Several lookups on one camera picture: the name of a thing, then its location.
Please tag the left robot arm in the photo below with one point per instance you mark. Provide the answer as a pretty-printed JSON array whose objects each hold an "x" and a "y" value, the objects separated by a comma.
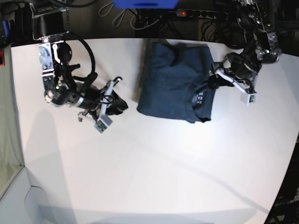
[{"x": 257, "y": 19}]

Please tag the blue plastic bin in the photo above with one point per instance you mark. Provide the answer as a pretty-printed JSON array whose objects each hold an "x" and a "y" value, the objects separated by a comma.
[{"x": 145, "y": 4}]

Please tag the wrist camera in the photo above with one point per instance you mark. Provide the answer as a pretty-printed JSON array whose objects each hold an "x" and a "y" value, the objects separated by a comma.
[
  {"x": 102, "y": 123},
  {"x": 249, "y": 98}
]

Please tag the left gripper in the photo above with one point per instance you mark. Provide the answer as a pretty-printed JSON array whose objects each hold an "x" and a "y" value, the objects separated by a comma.
[{"x": 220, "y": 76}]

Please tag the black power strip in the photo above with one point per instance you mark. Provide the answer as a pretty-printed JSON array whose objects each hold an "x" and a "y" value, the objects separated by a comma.
[{"x": 198, "y": 14}]

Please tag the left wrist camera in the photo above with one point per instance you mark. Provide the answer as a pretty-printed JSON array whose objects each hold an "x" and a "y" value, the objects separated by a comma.
[{"x": 249, "y": 98}]

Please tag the dark blue t-shirt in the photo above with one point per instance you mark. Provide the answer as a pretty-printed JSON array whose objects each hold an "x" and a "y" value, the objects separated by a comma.
[{"x": 176, "y": 83}]

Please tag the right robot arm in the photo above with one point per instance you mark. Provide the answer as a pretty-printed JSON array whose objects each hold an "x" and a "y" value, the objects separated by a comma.
[{"x": 50, "y": 20}]

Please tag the red box at table edge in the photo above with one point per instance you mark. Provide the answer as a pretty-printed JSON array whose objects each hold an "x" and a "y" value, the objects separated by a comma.
[{"x": 2, "y": 58}]

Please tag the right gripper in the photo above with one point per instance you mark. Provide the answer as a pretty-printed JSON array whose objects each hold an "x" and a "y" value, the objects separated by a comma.
[{"x": 95, "y": 102}]

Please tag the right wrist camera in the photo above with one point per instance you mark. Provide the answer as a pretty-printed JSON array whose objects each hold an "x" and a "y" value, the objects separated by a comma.
[{"x": 102, "y": 123}]

